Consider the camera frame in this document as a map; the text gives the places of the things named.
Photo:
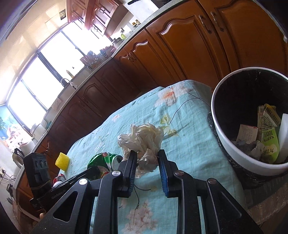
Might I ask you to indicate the red Ovaltine snack bag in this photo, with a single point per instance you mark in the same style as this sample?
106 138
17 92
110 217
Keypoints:
247 133

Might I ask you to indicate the crushed green soda can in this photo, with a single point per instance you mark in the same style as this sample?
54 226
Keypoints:
104 163

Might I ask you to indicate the wooden lower kitchen cabinets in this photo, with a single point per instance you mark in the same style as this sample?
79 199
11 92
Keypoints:
198 40

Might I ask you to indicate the green milk carton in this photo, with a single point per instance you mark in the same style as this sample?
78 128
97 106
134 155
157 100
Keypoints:
268 125

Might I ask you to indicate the electric kettle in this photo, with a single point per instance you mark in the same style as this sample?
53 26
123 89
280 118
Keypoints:
18 157

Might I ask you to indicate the white foam block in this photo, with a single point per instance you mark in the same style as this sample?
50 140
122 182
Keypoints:
283 140

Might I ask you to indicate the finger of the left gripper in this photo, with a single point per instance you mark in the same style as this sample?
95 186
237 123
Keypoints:
91 173

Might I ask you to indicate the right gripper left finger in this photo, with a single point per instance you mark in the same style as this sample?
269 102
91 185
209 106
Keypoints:
117 184

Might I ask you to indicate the light blue floral tablecloth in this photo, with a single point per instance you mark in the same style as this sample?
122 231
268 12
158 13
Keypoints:
181 110

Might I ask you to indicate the yellow honeycomb sponge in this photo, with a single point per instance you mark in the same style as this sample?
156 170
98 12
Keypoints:
62 161

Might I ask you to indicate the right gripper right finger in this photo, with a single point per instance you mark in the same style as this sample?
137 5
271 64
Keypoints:
179 184

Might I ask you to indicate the white tissue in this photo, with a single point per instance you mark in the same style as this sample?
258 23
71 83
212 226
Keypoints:
146 141

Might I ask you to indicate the chrome sink faucet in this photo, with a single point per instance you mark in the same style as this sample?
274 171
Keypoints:
66 82

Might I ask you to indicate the wooden upper wall cabinets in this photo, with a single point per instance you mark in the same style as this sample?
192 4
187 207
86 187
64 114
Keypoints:
103 16

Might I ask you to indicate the kitchen window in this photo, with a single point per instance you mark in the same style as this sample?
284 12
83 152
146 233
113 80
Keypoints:
39 84

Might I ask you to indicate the white rimmed black trash bin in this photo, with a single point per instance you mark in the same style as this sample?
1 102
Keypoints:
235 102

